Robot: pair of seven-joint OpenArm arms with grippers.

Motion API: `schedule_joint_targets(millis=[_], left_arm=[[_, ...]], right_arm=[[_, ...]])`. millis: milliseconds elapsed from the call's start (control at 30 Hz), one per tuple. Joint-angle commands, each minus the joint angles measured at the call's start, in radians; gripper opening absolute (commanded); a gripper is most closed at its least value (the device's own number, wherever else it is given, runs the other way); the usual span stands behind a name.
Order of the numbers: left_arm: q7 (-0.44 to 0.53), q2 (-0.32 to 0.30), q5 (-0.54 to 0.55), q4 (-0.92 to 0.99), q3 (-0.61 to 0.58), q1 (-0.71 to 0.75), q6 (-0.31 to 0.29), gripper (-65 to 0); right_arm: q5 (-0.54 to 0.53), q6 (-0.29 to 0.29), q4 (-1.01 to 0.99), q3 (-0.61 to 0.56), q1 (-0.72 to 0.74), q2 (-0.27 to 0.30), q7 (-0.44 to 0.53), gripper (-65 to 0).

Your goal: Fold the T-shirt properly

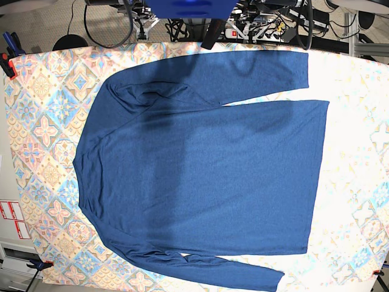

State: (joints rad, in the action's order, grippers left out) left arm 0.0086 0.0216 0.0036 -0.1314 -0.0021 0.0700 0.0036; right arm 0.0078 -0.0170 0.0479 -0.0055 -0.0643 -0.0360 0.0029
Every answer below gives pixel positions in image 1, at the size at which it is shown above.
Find patterned tile tablecloth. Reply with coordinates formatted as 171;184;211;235
1;43;388;291

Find black clamp lower left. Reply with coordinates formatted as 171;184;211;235
26;259;53;271

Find white power strip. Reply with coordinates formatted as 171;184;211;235
224;27;283;43

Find black and red clamp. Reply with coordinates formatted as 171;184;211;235
1;53;17;80

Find black camera pole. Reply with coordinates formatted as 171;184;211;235
201;19;226;50

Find red and white labels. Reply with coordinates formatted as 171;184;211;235
1;200;30;240

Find black round stool base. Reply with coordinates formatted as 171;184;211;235
52;34;88;51

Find black clamp lower right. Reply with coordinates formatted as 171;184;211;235
373;270;385;276

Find blue long-sleeve T-shirt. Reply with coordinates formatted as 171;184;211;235
73;50;329;291

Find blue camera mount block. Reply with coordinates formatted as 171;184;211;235
145;0;238;19

